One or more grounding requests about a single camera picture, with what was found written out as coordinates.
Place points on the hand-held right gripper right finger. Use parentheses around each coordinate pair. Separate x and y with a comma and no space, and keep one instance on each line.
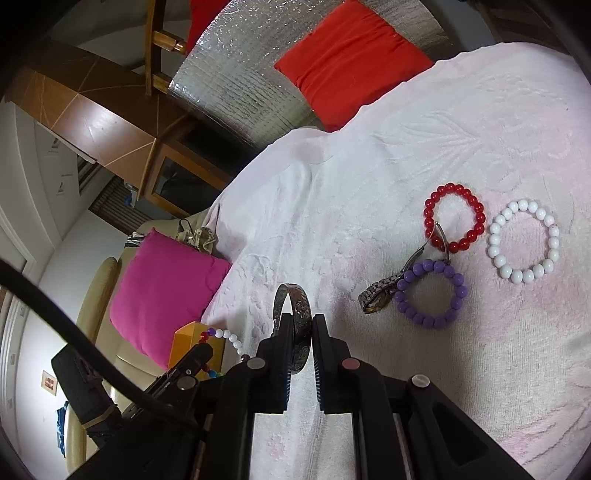
(318,369)

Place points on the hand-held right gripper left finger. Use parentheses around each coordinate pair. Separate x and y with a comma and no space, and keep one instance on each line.
(284,369)

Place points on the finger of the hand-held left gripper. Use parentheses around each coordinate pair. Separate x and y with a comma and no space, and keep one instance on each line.
(196,360)

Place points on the orange cardboard box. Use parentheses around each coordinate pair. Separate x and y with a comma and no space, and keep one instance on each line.
(184,341)

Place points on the silver metal bangle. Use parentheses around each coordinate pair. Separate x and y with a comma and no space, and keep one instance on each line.
(302,323)

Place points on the metal wristwatch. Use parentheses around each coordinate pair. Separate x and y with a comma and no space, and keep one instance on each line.
(378,290)

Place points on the blue cloth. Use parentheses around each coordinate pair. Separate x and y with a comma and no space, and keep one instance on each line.
(61,424)

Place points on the pink cushion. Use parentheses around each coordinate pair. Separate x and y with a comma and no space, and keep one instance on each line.
(161,290)

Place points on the cream leather sofa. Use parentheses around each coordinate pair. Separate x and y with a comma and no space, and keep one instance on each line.
(99,286)

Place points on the patterned beige cloth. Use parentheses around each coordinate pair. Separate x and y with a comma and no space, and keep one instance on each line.
(201,237)

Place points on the striped cloth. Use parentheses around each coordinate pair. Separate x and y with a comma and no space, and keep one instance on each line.
(137,240)

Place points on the white textured blanket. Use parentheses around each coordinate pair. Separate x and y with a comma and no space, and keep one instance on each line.
(392,138)

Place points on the wooden table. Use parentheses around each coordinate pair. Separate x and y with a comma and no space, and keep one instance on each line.
(92,115)

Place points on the silver insulation mat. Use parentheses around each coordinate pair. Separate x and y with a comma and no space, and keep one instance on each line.
(231,78)

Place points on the large red cushion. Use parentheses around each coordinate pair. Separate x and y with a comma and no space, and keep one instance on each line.
(351,60)

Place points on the wooden chair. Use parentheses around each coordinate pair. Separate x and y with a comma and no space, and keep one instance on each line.
(152,46)

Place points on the small red cushion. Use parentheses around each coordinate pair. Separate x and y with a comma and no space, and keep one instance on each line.
(203,18)

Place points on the small wall picture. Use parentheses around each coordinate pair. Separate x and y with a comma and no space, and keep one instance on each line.
(49,383)

